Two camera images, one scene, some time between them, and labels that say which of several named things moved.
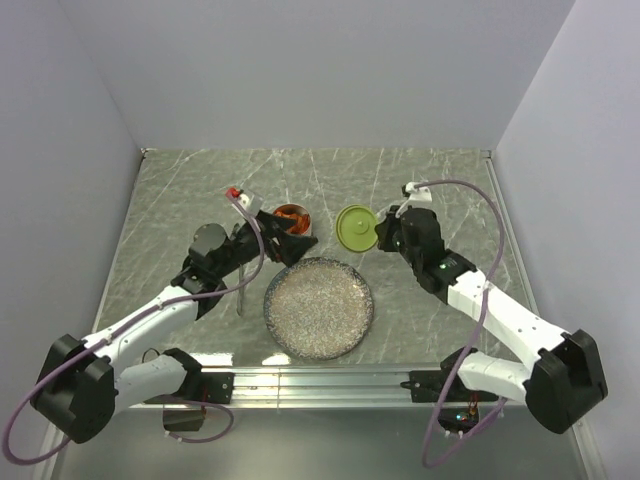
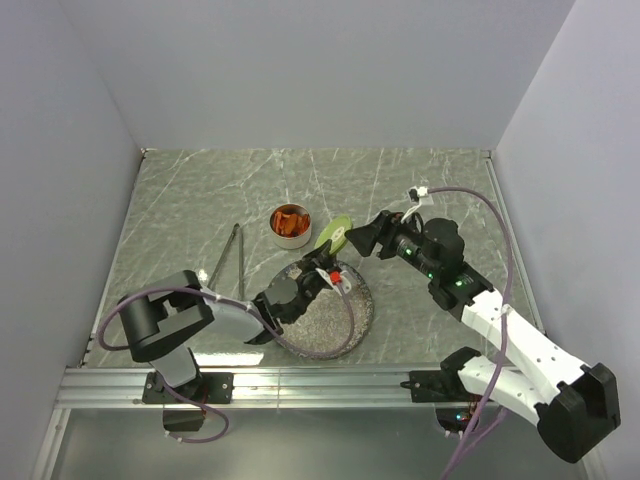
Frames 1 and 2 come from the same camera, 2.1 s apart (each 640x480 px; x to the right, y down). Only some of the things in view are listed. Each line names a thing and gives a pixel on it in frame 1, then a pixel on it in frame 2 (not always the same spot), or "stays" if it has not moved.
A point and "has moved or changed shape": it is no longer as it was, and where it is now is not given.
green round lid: x=355 y=228 has moved or changed shape
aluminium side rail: x=487 y=155 stays
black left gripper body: x=247 y=242 → x=310 y=283
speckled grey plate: x=318 y=308 stays
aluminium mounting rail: x=428 y=388 stays
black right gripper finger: x=387 y=229 → x=365 y=238
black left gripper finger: x=276 y=222 → x=322 y=254
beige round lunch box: x=302 y=224 stays
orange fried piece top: x=302 y=221 stays
